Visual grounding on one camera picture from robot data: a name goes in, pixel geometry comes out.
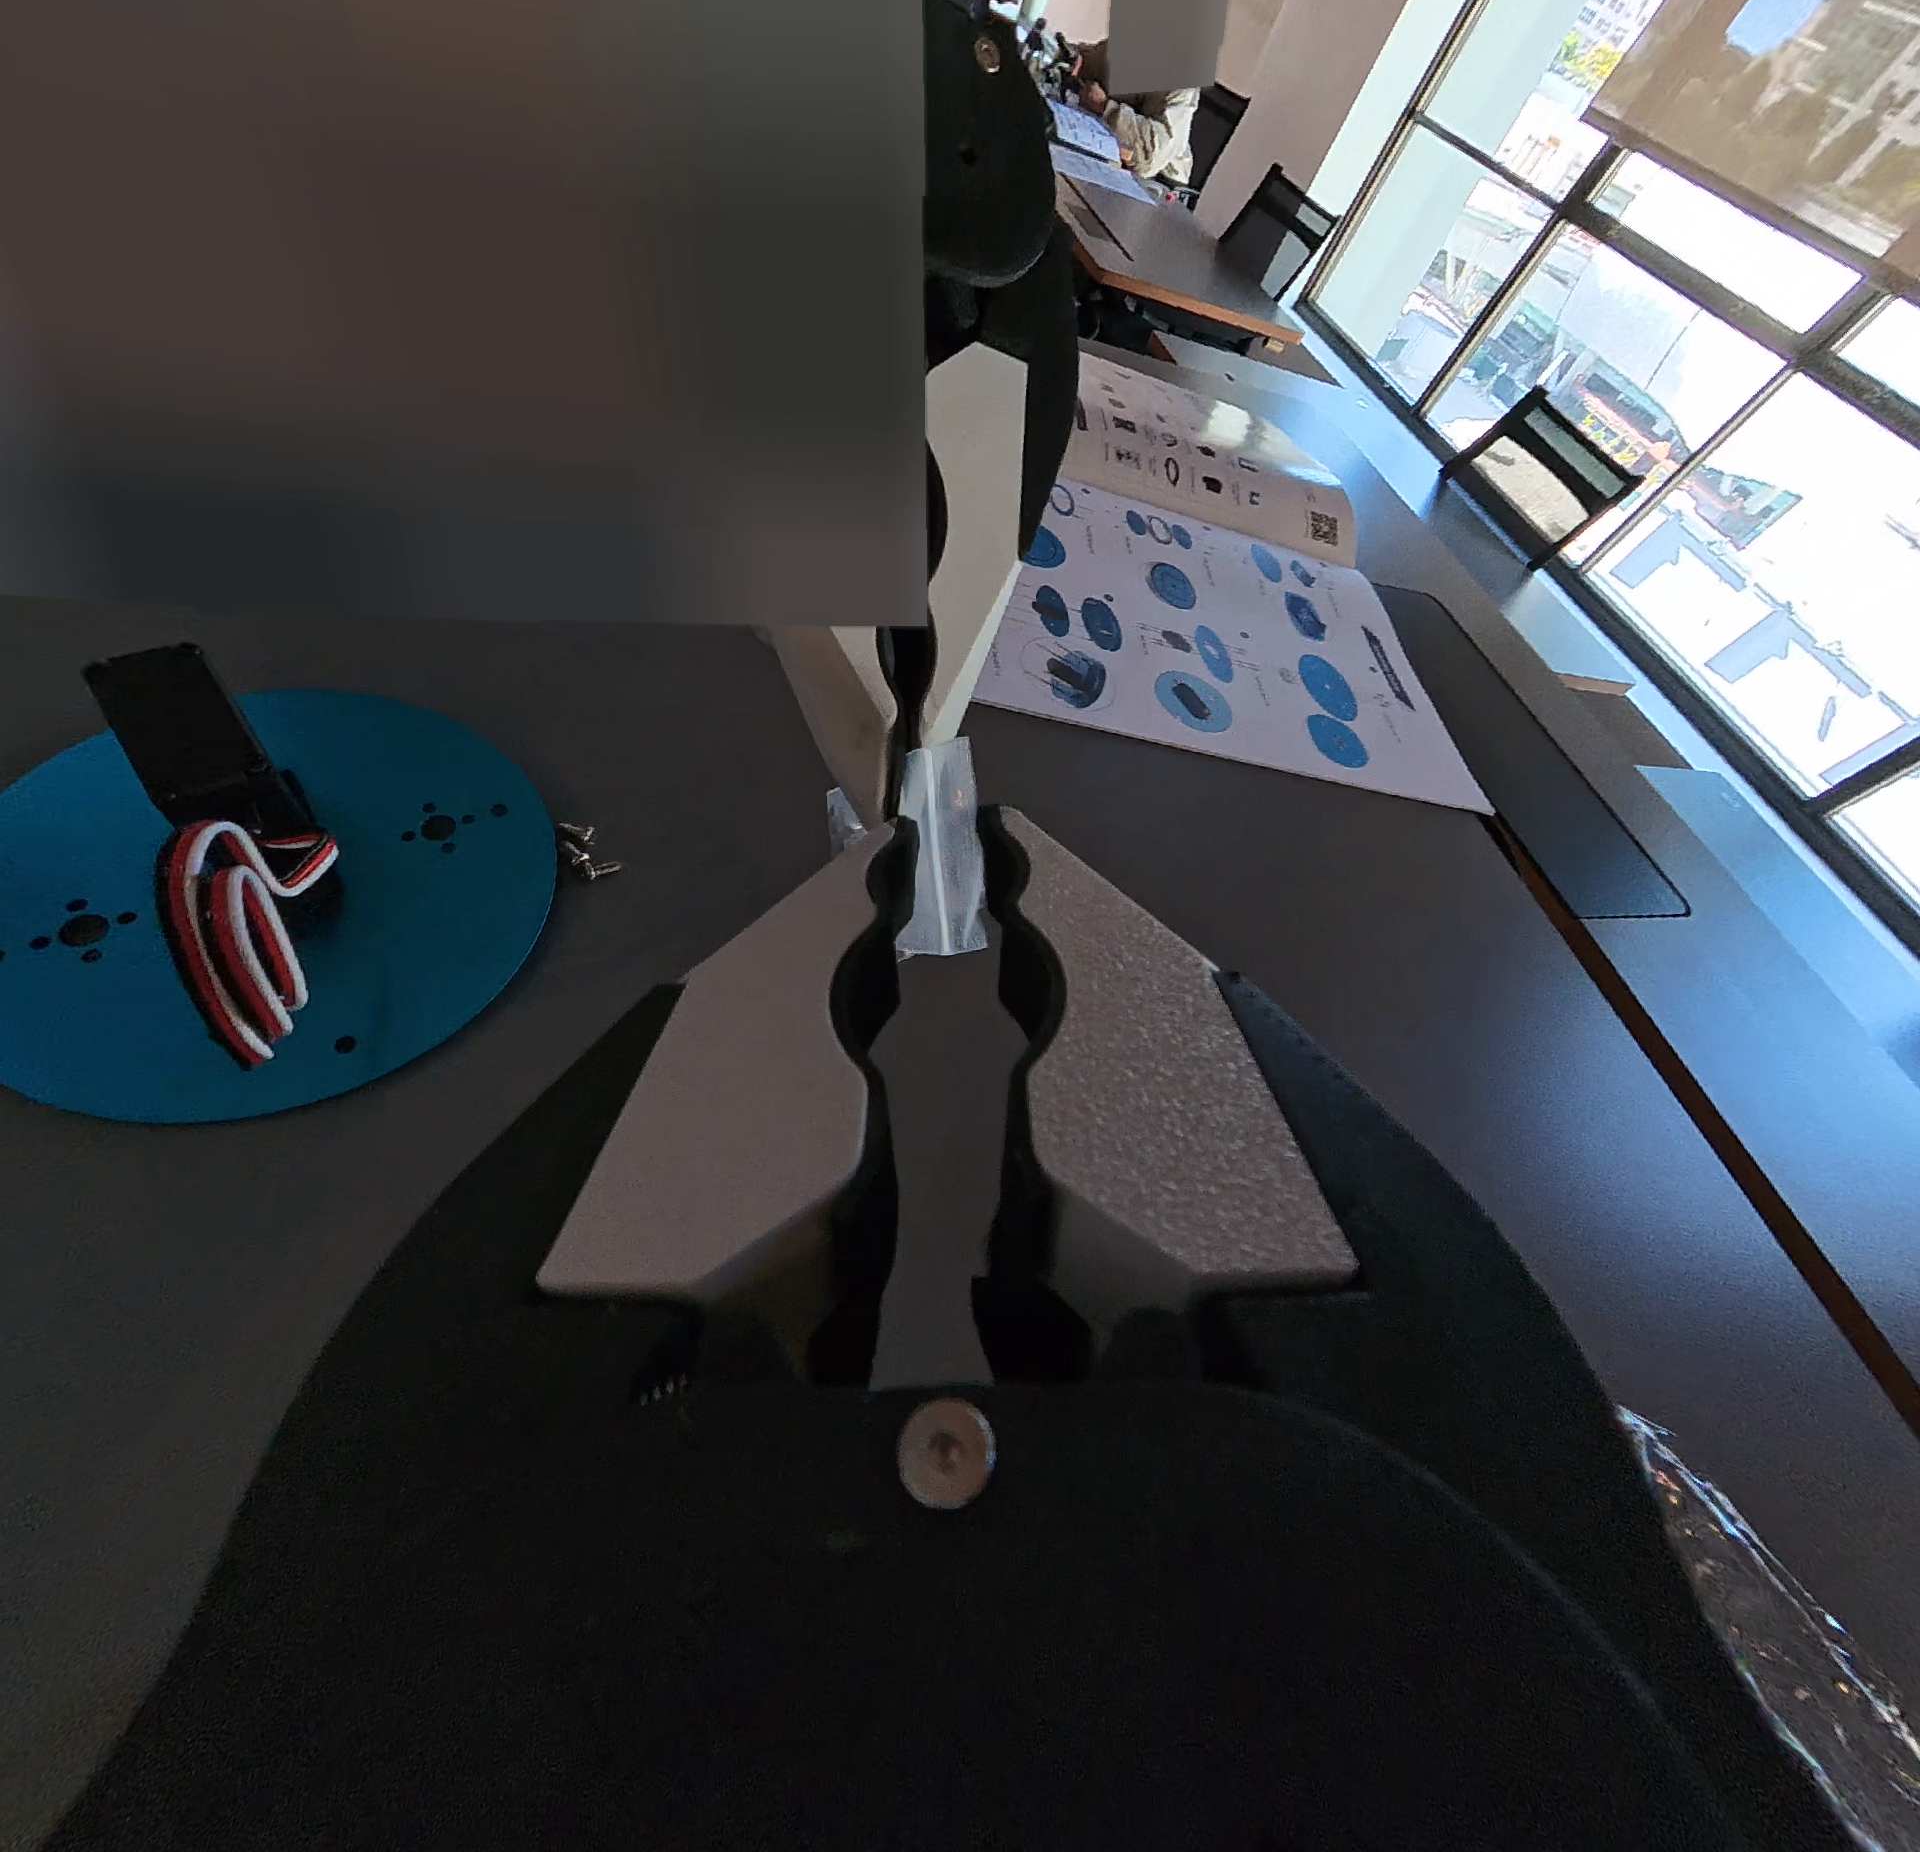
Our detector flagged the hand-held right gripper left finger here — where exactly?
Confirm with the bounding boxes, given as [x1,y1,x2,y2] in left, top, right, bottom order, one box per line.
[533,817,906,1306]

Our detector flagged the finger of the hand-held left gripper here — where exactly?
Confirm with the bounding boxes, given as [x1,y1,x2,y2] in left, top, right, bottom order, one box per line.
[884,341,1035,822]
[769,625,931,826]

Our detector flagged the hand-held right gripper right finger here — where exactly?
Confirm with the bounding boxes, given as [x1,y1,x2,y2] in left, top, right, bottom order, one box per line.
[979,804,1362,1309]

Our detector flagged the clear bag of nuts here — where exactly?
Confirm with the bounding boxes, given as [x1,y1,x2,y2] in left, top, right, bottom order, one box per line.
[894,744,994,961]

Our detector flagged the dark grey desk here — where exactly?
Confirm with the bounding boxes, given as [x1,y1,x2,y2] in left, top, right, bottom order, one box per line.
[0,329,1920,1852]

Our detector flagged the wood-edged grey desk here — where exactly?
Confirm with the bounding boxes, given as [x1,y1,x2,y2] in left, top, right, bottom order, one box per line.
[1053,173,1307,357]

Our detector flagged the light grey desk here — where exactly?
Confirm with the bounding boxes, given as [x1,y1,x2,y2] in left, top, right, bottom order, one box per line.
[1185,329,1640,696]

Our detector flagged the black desk flap panel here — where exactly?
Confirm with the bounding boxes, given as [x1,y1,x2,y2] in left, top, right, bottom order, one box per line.
[1370,584,1692,922]

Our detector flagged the black office chair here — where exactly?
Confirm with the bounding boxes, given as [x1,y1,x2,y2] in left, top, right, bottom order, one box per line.
[1185,81,1255,199]
[1218,160,1339,305]

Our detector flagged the illustrated assembly manual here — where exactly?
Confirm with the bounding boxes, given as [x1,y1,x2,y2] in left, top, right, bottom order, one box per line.
[967,349,1496,815]

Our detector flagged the blue round metal plate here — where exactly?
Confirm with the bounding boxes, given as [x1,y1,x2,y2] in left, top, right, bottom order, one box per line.
[0,691,560,1127]

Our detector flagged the black mesh chair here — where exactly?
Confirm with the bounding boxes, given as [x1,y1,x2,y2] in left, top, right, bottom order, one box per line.
[1439,385,1646,574]

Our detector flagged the beige roller blind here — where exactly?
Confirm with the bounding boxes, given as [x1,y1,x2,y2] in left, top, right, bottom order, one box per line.
[1587,0,1920,260]

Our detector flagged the crumpled clear plastic wrap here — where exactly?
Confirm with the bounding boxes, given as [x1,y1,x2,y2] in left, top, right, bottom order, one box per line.
[1620,1409,1920,1852]

